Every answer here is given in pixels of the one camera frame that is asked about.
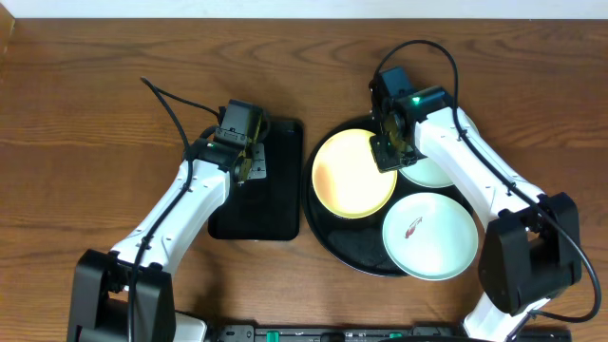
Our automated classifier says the yellow plate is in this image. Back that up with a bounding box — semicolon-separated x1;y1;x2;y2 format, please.
312;128;398;219

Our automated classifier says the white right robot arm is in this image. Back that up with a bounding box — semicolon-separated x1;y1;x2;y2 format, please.
371;86;582;341

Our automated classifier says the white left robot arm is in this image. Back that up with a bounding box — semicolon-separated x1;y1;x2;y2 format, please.
67;129;264;341

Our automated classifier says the black rectangular tray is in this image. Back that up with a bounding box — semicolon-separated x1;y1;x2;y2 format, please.
208;121;303;241

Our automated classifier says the black round tray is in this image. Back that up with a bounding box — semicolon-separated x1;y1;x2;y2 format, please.
300;117;474;277

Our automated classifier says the light green plate rear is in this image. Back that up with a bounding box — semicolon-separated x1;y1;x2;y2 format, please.
399;113;479;189

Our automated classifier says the light green plate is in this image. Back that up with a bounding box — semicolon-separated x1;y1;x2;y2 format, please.
382;193;479;281
399;113;479;189

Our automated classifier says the light green plate front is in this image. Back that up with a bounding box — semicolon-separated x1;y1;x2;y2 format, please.
382;193;479;281

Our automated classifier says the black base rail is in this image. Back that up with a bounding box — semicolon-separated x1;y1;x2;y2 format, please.
163;311;574;342

